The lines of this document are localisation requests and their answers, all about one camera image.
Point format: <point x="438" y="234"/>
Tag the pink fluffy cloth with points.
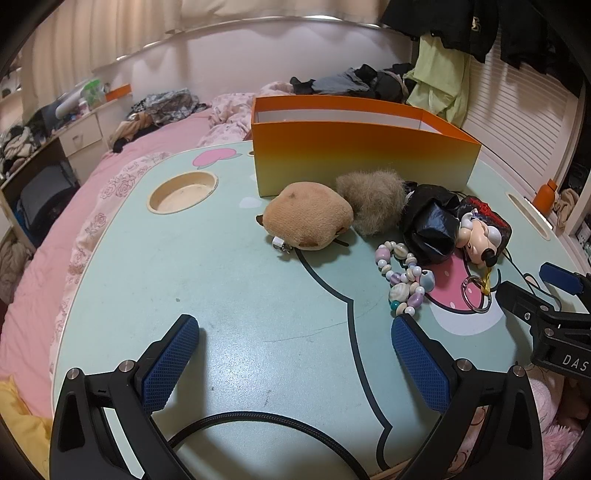
<point x="554" y="415"/>

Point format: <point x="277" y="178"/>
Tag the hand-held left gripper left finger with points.
<point x="168" y="364"/>

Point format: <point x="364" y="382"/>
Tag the heap of clothes on shelf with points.
<point x="18" y="143"/>

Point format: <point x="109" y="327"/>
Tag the orange box lid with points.
<point x="117" y="92"/>

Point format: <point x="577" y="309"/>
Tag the grey-brown furry pompom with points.
<point x="369" y="198"/>

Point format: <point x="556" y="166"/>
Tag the white louvred door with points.
<point x="517" y="120"/>

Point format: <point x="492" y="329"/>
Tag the black hanging jacket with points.
<point x="438" y="23"/>
<point x="545" y="32"/>

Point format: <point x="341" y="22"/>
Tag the yellow cloth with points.
<point x="23" y="415"/>

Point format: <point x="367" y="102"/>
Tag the green and white bottle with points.
<point x="92" y="92"/>

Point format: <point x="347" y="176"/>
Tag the tan plush toy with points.
<point x="304" y="212"/>

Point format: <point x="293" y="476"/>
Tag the orange cardboard box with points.
<point x="346" y="157"/>

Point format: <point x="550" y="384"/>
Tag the black plastic bag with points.
<point x="425" y="226"/>

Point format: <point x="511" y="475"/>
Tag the yellow-green hanging garment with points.
<point x="438" y="78"/>

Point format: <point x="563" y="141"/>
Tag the beige and black clothes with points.
<point x="131" y="131"/>

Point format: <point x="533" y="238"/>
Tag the white bedside desk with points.
<point x="81" y="136"/>

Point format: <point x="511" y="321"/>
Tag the orange bottle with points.
<point x="545" y="198"/>

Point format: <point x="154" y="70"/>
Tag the pink rumpled quilt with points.
<point x="231" y="115"/>

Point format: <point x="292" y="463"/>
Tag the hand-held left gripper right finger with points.
<point x="420" y="364"/>

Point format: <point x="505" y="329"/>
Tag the pink bed sheet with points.
<point x="55" y="258"/>

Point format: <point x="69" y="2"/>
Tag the white roll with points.
<point x="69" y="104"/>

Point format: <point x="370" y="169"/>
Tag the dark suitcase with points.
<point x="44" y="198"/>

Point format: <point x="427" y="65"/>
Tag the grey patterned cloth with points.
<point x="171" y="104"/>

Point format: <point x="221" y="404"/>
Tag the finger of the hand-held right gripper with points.
<point x="521" y="300"/>
<point x="561" y="277"/>

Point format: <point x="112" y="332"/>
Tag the beige cloth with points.
<point x="565" y="203"/>

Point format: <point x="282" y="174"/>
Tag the pile of dark clothes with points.
<point x="351" y="81"/>

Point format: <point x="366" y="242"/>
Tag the cream curtain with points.
<point x="184" y="23"/>

